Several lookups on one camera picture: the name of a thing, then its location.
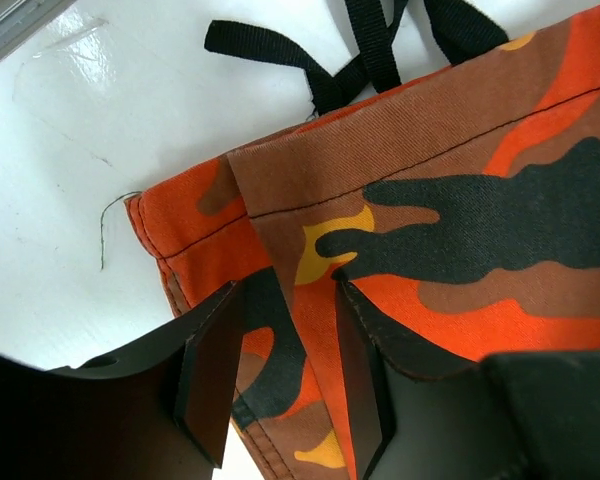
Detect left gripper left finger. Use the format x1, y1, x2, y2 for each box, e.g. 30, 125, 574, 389
51, 282, 244, 469

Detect orange camouflage trousers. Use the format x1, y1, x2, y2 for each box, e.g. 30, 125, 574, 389
125, 1, 600, 479

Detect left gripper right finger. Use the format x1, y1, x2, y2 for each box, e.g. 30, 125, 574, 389
335, 282, 473, 479

